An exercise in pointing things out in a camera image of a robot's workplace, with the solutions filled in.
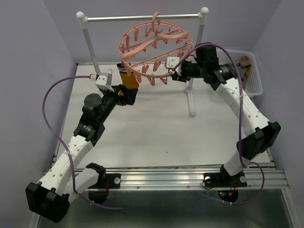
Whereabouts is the pink round clip hanger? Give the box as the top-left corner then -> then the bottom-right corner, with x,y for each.
119,11 -> 193,86

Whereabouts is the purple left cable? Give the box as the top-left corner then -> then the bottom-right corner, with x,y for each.
42,75 -> 124,211

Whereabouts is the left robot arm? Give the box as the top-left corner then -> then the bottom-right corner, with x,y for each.
25,85 -> 138,223

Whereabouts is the mustard brown striped sock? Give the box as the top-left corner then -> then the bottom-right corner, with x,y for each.
116,63 -> 139,89

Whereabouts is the white drying rack stand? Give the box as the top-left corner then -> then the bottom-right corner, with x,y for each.
76,7 -> 212,116

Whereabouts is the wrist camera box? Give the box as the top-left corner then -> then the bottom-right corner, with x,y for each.
165,57 -> 181,76
95,72 -> 114,92

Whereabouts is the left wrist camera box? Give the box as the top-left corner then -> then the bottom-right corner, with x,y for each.
95,72 -> 114,92

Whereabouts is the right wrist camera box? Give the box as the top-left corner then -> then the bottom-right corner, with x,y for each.
165,57 -> 181,76

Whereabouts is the beige sock in basket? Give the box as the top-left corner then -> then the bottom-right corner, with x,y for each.
238,56 -> 251,70

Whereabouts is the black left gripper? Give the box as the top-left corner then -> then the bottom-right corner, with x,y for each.
99,85 -> 138,124

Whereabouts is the aluminium mounting rail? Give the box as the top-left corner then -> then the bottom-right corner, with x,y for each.
76,165 -> 289,191

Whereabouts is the white plastic basket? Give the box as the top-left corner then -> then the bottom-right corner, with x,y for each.
227,49 -> 263,97

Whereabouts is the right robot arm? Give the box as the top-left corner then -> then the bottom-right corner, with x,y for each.
166,43 -> 281,189

